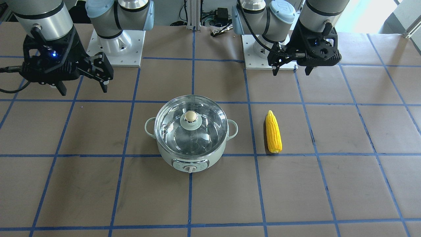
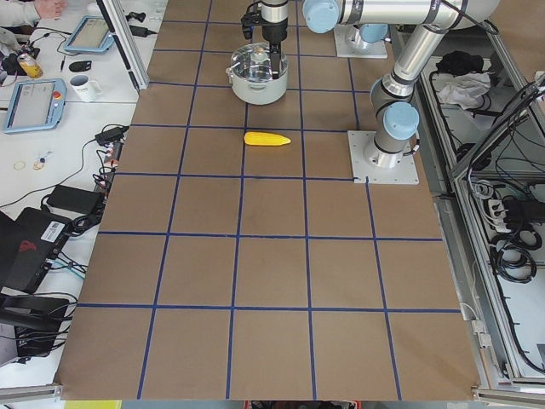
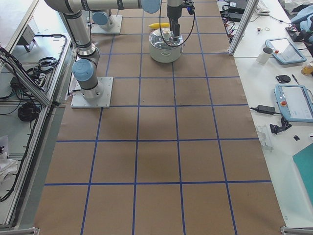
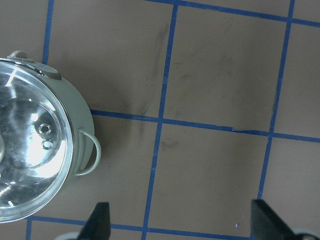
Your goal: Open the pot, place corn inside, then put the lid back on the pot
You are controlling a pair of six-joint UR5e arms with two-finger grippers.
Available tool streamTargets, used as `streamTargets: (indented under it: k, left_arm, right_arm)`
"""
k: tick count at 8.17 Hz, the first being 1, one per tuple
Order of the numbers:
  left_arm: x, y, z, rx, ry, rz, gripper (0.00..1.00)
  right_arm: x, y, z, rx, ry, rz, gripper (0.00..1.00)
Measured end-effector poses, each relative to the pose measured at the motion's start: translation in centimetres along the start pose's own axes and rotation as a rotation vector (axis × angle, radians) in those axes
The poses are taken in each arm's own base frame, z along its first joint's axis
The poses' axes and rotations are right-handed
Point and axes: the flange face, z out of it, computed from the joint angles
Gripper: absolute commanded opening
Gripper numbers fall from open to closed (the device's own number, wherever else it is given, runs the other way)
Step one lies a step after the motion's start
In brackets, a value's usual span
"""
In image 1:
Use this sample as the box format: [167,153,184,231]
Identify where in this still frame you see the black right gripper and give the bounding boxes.
[19,26,114,96]

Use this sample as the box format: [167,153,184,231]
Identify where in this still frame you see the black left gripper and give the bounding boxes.
[267,23,341,76]

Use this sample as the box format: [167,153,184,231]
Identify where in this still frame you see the yellow corn cob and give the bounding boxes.
[265,110,283,153]

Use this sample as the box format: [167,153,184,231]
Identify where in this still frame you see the glass pot lid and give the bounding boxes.
[154,95,229,160]

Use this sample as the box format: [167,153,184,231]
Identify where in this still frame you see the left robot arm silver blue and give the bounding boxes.
[232,0,349,76]

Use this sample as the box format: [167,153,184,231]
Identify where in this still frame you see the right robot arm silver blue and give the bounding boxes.
[1,0,155,96]

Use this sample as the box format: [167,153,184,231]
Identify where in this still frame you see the mint green electric pot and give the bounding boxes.
[144,95,238,173]

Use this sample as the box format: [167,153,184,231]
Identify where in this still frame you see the black power adapter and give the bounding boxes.
[215,8,229,25]

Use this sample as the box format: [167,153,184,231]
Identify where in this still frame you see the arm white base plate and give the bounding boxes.
[87,30,146,67]
[241,31,298,71]

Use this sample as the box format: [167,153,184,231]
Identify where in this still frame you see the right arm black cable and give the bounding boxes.
[0,66,32,94]

